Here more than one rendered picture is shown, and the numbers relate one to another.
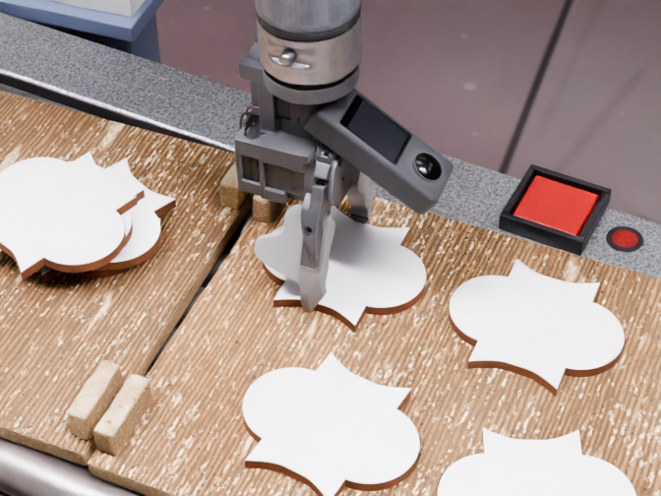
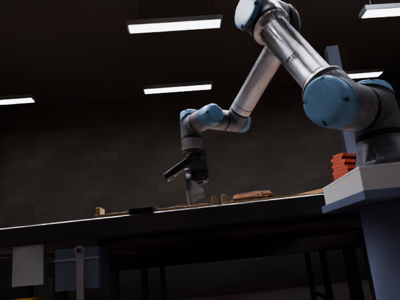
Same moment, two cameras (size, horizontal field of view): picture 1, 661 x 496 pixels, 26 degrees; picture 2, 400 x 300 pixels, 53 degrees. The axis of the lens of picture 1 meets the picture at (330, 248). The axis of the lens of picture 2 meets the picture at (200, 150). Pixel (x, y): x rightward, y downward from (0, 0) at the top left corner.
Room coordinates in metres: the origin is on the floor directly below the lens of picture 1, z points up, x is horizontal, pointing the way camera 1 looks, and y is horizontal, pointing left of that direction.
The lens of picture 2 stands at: (2.16, -0.50, 0.77)
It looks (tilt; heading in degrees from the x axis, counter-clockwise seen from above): 15 degrees up; 158
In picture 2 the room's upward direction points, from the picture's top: 6 degrees counter-clockwise
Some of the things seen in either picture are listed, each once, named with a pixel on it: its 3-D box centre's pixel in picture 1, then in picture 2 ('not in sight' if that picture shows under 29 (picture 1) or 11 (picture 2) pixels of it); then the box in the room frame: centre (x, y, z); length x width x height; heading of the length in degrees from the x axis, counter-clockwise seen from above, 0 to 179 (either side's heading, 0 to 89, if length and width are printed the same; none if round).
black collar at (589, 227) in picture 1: (555, 209); (143, 211); (0.92, -0.20, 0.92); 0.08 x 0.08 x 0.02; 63
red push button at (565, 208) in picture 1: (555, 210); not in sight; (0.92, -0.20, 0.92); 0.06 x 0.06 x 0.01; 63
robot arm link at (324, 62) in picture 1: (308, 40); (191, 146); (0.84, 0.02, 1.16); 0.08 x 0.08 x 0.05
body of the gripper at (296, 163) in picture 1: (304, 123); (195, 167); (0.84, 0.02, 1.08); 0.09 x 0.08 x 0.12; 67
